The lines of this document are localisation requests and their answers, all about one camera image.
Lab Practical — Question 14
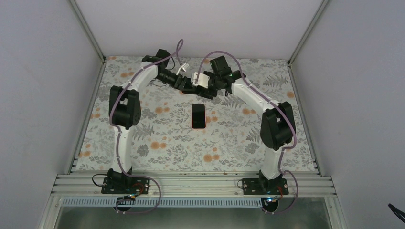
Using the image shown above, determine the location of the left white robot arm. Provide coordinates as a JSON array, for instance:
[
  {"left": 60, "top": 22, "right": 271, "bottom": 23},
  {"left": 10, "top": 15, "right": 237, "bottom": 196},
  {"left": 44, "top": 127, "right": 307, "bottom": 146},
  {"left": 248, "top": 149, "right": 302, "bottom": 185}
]
[{"left": 106, "top": 49, "right": 198, "bottom": 193}]

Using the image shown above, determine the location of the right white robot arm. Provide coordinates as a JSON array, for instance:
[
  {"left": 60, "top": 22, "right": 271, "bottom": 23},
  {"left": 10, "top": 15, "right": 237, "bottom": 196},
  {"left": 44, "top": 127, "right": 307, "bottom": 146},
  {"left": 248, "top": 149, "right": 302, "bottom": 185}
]
[{"left": 192, "top": 56, "right": 297, "bottom": 194}]

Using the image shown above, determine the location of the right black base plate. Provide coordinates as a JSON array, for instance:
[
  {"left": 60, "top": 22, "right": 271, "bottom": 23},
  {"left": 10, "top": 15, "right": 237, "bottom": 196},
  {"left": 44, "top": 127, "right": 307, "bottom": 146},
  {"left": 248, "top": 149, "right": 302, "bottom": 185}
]
[{"left": 241, "top": 178, "right": 289, "bottom": 196}]

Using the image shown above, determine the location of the grey slotted cable duct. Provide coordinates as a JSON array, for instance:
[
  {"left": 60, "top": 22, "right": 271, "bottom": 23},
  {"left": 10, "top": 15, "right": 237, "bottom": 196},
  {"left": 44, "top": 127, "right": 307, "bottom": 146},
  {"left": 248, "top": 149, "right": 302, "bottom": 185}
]
[{"left": 61, "top": 197, "right": 262, "bottom": 208}]

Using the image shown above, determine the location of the black object at edge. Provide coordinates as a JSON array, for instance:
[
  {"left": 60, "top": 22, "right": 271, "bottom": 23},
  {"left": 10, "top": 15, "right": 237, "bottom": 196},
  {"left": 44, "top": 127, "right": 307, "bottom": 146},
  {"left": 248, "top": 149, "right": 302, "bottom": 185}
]
[{"left": 388, "top": 203, "right": 405, "bottom": 223}]

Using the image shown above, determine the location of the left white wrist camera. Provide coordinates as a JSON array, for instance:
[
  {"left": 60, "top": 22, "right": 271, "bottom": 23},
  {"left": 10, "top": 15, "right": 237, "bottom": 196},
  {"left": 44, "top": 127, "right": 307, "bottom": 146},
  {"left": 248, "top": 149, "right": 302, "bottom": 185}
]
[{"left": 176, "top": 63, "right": 189, "bottom": 75}]

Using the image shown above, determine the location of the phone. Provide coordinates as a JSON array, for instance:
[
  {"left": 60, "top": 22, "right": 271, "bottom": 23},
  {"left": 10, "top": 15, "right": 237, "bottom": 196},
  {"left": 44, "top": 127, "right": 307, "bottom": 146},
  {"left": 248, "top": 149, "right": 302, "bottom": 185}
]
[{"left": 192, "top": 104, "right": 206, "bottom": 129}]

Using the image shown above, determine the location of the aluminium rail frame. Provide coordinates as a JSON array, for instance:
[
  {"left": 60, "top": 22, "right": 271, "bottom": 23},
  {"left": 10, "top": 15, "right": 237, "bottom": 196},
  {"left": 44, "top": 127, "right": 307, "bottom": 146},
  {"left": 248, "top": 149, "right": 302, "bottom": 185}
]
[{"left": 51, "top": 169, "right": 337, "bottom": 198}]

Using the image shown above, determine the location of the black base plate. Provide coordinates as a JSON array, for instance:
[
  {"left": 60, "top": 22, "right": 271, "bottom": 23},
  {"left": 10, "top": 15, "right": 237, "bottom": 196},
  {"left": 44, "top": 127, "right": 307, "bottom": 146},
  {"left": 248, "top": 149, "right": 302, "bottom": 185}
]
[
  {"left": 241, "top": 178, "right": 289, "bottom": 196},
  {"left": 101, "top": 177, "right": 150, "bottom": 195}
]

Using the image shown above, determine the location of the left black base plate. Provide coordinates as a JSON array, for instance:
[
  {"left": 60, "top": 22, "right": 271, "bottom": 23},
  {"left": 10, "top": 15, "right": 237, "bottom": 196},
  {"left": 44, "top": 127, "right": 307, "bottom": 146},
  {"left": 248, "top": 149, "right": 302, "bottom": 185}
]
[{"left": 101, "top": 177, "right": 150, "bottom": 195}]

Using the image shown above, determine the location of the black phone case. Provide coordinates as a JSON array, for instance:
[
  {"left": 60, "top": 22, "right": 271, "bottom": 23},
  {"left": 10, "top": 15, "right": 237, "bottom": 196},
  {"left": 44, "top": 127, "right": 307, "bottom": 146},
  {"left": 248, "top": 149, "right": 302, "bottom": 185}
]
[{"left": 182, "top": 87, "right": 217, "bottom": 100}]

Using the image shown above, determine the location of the floral patterned table mat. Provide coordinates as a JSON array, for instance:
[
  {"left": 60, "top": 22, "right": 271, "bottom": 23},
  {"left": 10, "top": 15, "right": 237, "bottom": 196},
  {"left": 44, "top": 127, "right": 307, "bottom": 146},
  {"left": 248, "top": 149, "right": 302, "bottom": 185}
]
[{"left": 76, "top": 56, "right": 315, "bottom": 172}]

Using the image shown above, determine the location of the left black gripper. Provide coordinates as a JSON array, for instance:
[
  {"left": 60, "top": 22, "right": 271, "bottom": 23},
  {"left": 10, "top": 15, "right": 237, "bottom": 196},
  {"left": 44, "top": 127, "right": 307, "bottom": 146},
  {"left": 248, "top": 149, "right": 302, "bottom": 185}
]
[{"left": 156, "top": 70, "right": 195, "bottom": 91}]

